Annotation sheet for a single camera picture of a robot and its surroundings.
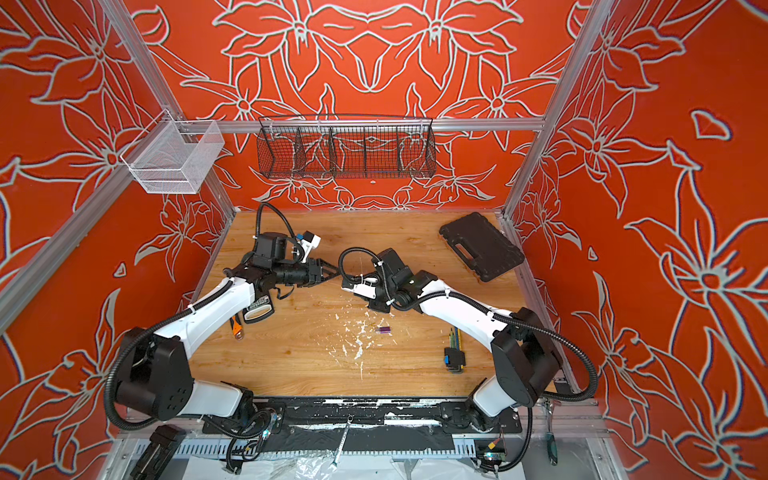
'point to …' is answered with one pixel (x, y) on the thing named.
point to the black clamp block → (159, 451)
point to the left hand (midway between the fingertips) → (337, 271)
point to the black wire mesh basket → (346, 146)
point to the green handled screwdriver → (550, 438)
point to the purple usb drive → (384, 330)
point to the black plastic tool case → (481, 245)
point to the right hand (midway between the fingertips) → (366, 284)
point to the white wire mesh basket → (173, 156)
